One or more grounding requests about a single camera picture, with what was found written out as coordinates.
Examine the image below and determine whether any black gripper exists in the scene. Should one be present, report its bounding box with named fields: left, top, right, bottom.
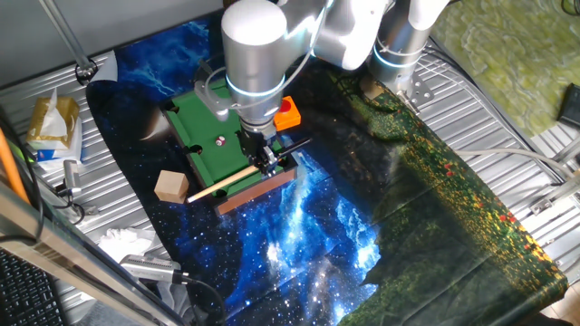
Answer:
left=237, top=126, right=281, bottom=177

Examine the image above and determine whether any wooden pool cue black handle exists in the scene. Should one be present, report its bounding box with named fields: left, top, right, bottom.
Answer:
left=186, top=138, right=313, bottom=204

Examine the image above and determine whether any mini green pool table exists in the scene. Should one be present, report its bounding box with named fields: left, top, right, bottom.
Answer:
left=160, top=81, right=300, bottom=216

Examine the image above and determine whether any orange box red button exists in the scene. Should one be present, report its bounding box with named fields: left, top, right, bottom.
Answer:
left=273, top=95, right=303, bottom=132

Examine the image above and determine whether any wooden cube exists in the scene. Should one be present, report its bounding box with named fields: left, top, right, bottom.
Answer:
left=153, top=169, right=190, bottom=205

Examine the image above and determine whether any galaxy and forest printed cloth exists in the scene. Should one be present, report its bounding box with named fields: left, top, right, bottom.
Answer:
left=85, top=13, right=570, bottom=326

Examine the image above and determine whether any crumpled white tissue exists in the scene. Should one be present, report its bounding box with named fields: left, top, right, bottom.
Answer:
left=97, top=227, right=158, bottom=264

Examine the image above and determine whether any grey towel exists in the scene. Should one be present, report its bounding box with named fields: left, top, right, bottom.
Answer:
left=74, top=280, right=205, bottom=326

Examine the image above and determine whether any black white device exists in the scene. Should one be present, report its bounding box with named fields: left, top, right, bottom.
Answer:
left=53, top=158, right=100, bottom=217

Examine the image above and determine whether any yellow white package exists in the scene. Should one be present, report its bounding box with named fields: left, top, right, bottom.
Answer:
left=25, top=88, right=84, bottom=165

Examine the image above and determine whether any grey tripod pole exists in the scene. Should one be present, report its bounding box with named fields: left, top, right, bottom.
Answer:
left=38, top=0, right=99, bottom=86

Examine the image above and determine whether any orange pole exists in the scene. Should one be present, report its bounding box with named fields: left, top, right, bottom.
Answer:
left=0, top=129, right=31, bottom=205

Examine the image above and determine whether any green textured mat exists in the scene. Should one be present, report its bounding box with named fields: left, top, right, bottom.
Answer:
left=430, top=0, right=580, bottom=137

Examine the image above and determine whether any black keyboard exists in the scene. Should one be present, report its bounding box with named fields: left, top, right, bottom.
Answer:
left=0, top=248, right=64, bottom=326

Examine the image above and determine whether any black box device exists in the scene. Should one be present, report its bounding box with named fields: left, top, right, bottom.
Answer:
left=556, top=83, right=580, bottom=129

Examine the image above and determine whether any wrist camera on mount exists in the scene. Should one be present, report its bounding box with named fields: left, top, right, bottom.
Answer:
left=193, top=61, right=237, bottom=122

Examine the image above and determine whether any silver camera with black cable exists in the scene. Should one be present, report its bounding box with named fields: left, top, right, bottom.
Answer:
left=119, top=254, right=227, bottom=326

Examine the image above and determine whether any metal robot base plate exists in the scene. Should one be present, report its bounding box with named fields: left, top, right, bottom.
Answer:
left=396, top=72, right=435, bottom=114

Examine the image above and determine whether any aluminium frame bar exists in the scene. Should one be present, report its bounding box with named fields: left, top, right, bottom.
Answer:
left=0, top=180, right=185, bottom=326

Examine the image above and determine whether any grey cable hose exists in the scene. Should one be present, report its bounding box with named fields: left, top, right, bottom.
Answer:
left=455, top=148, right=576, bottom=180

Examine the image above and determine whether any aluminium corner bracket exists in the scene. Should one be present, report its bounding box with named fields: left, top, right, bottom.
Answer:
left=528, top=135, right=580, bottom=216

